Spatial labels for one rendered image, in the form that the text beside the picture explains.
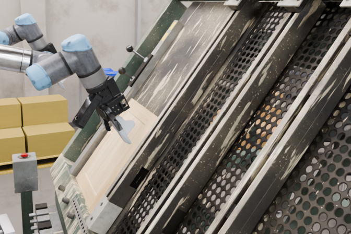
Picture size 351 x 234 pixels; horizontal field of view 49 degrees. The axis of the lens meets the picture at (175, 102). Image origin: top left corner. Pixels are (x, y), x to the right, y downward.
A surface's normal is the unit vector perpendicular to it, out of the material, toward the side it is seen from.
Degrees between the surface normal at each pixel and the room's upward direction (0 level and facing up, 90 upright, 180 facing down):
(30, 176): 90
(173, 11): 90
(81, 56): 95
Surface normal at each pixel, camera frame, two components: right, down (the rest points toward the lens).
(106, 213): 0.40, 0.23
